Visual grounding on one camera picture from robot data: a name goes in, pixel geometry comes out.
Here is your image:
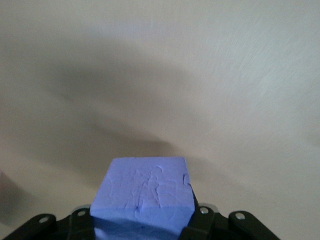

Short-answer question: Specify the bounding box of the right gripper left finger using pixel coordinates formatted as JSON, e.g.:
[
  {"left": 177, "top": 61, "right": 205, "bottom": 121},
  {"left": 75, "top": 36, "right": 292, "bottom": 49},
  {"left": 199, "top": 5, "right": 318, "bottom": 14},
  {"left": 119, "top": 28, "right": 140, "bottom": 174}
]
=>
[{"left": 4, "top": 204, "right": 97, "bottom": 240}]

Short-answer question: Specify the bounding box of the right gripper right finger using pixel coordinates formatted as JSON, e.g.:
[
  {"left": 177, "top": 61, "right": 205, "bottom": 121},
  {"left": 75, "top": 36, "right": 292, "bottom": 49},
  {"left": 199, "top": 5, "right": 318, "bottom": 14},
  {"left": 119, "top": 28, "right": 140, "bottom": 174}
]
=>
[{"left": 179, "top": 183, "right": 278, "bottom": 240}]

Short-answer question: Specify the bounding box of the brown table cover sheet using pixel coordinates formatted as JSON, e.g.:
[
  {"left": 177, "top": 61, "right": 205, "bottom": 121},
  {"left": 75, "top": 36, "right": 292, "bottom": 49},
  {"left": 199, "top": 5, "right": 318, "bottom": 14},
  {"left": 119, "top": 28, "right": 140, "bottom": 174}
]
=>
[{"left": 0, "top": 0, "right": 320, "bottom": 240}]

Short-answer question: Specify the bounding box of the purple foam block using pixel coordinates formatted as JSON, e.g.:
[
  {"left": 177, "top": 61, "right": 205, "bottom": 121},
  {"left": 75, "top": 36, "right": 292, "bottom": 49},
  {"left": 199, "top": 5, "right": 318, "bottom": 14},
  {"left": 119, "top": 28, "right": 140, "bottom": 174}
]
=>
[{"left": 89, "top": 156, "right": 195, "bottom": 240}]

